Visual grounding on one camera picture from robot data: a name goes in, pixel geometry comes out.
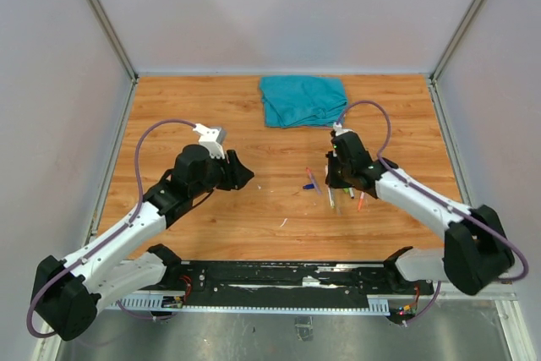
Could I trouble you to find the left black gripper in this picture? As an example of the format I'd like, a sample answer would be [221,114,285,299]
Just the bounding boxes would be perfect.
[190,148,254,198]

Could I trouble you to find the white pen yellow-green tip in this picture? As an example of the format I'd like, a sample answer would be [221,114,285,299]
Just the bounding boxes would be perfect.
[328,188,335,209]

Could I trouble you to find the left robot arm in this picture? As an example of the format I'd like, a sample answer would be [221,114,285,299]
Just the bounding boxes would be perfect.
[26,145,254,341]

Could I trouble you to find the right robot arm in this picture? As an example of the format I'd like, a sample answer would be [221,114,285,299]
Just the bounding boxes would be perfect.
[325,127,515,296]

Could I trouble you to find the orange pen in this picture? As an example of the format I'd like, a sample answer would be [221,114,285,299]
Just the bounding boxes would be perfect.
[357,192,365,212]

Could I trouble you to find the pink marker on table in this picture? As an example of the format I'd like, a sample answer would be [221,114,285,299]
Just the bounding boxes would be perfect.
[306,167,322,194]

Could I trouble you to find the teal folded cloth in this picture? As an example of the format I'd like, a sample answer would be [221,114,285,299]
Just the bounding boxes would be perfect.
[259,75,348,129]

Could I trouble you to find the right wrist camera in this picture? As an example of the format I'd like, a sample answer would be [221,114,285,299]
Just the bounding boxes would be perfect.
[332,122,350,136]

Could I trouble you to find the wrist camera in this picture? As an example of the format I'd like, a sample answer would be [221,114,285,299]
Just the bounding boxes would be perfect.
[332,122,350,136]
[194,123,227,159]

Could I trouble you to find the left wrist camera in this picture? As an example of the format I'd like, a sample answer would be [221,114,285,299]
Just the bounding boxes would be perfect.
[194,123,227,159]

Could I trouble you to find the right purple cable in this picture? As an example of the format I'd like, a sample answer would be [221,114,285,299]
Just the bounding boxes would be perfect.
[336,100,530,324]

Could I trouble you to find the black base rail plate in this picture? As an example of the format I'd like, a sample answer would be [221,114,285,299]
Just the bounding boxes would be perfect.
[143,260,434,309]

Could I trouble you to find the grey slotted cable duct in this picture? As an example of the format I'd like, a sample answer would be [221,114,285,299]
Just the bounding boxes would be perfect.
[119,293,391,316]

